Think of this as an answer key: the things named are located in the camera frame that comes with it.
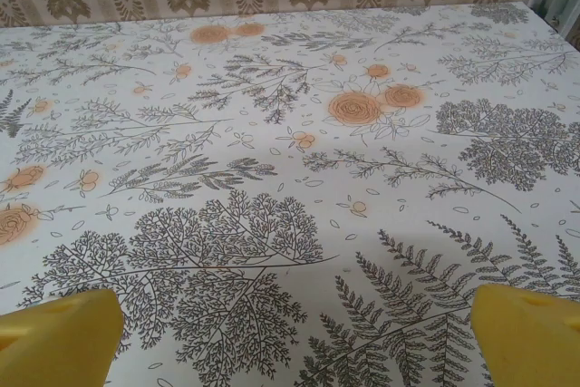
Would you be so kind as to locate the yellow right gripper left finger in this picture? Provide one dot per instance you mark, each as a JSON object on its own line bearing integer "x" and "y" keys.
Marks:
{"x": 59, "y": 341}

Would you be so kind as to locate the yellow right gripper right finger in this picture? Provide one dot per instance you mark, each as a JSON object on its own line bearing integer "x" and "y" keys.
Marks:
{"x": 530, "y": 341}

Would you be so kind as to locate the floral patterned tablecloth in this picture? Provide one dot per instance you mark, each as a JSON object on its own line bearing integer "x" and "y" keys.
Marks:
{"x": 290, "y": 156}

